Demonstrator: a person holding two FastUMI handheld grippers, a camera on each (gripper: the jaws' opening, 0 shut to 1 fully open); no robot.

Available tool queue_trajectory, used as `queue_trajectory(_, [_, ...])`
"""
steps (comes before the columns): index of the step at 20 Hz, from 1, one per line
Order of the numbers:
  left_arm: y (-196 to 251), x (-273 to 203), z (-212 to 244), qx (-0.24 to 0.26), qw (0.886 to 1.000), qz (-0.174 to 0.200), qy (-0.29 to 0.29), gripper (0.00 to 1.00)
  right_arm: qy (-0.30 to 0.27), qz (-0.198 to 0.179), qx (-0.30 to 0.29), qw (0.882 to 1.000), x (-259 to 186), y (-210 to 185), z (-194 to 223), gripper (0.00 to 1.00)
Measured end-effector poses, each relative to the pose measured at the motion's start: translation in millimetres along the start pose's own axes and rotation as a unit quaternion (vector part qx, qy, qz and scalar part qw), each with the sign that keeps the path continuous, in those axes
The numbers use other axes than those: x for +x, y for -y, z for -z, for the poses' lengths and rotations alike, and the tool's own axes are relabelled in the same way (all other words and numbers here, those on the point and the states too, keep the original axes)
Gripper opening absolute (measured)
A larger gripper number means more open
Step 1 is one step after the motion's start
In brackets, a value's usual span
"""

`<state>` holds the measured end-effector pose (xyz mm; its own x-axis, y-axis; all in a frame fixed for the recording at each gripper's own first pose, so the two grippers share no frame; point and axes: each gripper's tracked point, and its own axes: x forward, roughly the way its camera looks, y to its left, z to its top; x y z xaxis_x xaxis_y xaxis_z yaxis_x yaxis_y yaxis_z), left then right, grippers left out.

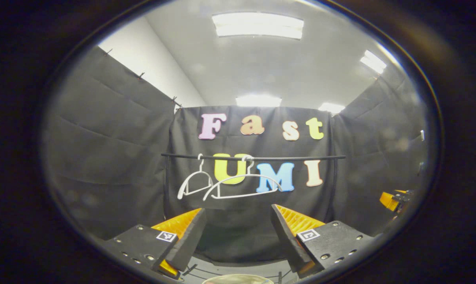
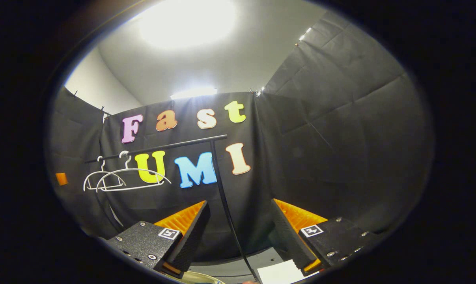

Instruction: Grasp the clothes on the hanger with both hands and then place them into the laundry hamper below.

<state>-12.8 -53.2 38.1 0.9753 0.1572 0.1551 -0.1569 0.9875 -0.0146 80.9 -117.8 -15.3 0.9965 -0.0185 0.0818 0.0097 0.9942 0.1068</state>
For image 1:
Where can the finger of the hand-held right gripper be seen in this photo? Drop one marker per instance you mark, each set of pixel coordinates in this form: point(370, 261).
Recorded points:
point(388, 200)

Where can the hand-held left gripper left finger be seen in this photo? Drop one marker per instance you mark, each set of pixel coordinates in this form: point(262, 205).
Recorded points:
point(188, 240)

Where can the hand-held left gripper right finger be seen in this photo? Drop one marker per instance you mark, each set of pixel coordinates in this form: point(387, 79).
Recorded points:
point(287, 244)

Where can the white plastic hanger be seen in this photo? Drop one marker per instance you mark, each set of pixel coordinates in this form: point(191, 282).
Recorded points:
point(188, 183)
point(241, 195)

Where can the black clothes rack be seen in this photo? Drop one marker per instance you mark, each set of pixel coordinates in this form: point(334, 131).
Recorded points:
point(293, 158)

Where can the small ceiling light panel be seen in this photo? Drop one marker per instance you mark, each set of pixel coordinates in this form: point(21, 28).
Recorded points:
point(331, 108)

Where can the black backdrop cloth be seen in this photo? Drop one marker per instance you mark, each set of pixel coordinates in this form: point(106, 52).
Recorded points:
point(111, 150)

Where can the large ceiling light panel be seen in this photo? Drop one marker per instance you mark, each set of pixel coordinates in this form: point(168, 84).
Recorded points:
point(257, 25)

